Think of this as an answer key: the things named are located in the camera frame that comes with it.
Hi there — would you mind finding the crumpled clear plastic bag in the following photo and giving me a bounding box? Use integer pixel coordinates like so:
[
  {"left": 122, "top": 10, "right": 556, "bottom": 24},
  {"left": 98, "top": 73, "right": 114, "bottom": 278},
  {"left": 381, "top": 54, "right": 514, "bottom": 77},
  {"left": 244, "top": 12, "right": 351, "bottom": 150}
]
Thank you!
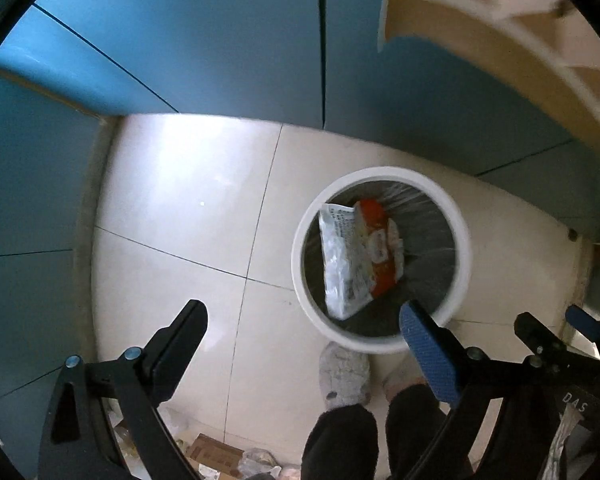
[{"left": 237, "top": 447, "right": 283, "bottom": 480}]

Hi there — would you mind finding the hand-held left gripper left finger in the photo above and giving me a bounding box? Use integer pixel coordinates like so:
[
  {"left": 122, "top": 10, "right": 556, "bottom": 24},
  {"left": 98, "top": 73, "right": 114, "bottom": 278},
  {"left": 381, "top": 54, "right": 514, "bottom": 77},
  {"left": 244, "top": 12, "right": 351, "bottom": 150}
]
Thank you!
[{"left": 39, "top": 299, "right": 209, "bottom": 480}]

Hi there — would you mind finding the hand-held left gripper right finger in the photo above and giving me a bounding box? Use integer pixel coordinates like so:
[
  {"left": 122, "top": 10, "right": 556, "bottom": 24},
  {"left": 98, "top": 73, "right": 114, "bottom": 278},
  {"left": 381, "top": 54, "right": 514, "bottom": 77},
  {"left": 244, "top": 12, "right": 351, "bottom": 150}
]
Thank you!
[{"left": 395, "top": 301, "right": 561, "bottom": 480}]

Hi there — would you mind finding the brown cardboard box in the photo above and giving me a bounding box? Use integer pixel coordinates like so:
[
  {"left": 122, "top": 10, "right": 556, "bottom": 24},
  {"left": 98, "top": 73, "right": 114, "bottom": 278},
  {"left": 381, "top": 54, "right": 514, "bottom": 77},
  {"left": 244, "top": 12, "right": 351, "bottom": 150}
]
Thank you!
[{"left": 186, "top": 432, "right": 243, "bottom": 479}]

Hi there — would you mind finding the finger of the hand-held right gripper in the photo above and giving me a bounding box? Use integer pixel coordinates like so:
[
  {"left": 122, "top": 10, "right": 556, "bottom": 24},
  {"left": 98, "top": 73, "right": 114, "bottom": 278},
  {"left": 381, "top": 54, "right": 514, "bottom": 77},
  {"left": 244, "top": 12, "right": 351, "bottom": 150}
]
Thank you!
[
  {"left": 565, "top": 305, "right": 600, "bottom": 348},
  {"left": 514, "top": 312, "right": 600, "bottom": 367}
]

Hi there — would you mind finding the red and white packet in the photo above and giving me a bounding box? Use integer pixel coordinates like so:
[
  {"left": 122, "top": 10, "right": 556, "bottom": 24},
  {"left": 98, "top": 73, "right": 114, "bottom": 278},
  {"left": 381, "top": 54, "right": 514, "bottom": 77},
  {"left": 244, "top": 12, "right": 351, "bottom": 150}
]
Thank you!
[{"left": 352, "top": 199, "right": 406, "bottom": 300}]

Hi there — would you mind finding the black bin liner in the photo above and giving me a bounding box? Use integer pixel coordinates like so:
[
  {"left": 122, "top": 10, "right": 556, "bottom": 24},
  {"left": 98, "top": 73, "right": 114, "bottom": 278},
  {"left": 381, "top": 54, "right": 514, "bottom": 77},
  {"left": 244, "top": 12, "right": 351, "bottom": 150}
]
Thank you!
[{"left": 302, "top": 180, "right": 456, "bottom": 338}]

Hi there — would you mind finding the white printed plastic packet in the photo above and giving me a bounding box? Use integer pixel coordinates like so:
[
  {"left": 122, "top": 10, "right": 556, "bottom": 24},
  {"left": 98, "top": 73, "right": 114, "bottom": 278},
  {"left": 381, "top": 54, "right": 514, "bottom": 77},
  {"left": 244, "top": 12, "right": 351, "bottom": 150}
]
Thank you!
[{"left": 318, "top": 203, "right": 376, "bottom": 320}]

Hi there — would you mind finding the blue base cabinet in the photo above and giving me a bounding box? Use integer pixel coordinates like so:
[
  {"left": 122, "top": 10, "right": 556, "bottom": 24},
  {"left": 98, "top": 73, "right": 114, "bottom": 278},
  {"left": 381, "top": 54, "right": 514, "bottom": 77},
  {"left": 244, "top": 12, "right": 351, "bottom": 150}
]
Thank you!
[{"left": 0, "top": 0, "right": 600, "bottom": 411}]

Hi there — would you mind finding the silver grey sachet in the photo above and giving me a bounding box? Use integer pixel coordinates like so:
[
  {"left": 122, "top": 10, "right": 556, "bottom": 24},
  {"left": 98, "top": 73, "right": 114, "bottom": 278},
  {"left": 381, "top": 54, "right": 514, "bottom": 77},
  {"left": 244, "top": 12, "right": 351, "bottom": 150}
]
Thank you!
[{"left": 547, "top": 405, "right": 584, "bottom": 480}]

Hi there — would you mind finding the white round trash bin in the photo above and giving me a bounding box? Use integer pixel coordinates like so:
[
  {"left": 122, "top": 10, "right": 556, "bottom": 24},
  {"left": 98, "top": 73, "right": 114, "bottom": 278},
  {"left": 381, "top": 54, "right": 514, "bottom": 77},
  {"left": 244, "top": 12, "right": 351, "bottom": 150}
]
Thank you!
[{"left": 291, "top": 166, "right": 473, "bottom": 356}]

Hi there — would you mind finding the grey slipper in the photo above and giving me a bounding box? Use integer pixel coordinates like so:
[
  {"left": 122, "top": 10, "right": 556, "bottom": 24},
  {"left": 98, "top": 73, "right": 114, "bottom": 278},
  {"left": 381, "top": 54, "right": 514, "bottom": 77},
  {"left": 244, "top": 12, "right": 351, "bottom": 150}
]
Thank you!
[
  {"left": 382, "top": 350, "right": 427, "bottom": 402},
  {"left": 319, "top": 341, "right": 372, "bottom": 407}
]

